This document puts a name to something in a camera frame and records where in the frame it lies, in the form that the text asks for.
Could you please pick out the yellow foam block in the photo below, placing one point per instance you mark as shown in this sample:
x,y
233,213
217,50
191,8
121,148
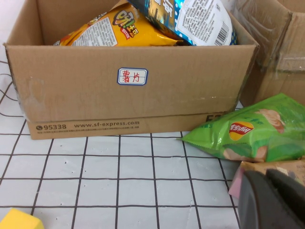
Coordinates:
x,y
16,220

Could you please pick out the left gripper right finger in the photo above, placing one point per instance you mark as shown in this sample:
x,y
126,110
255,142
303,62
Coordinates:
x,y
290,192

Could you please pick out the yellow orange snack bag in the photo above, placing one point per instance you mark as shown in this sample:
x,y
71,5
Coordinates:
x,y
133,33

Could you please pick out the brown biscuit pack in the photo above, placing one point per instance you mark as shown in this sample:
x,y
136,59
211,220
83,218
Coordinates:
x,y
286,167

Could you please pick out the blue black Vikar chips bag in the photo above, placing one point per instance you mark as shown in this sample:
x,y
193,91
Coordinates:
x,y
202,23

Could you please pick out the white black grid tablecloth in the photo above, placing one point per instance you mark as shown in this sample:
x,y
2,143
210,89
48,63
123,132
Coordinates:
x,y
119,190

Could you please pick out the green Lay's chips bag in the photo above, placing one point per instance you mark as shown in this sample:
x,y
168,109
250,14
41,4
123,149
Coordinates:
x,y
262,133

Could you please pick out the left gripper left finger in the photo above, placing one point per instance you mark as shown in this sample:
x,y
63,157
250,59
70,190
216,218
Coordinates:
x,y
257,210

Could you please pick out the cardboard box with biscuit label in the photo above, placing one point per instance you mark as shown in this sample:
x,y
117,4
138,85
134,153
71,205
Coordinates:
x,y
274,59

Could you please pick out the cardboard box with chips label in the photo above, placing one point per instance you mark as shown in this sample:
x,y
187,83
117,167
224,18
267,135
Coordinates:
x,y
71,95

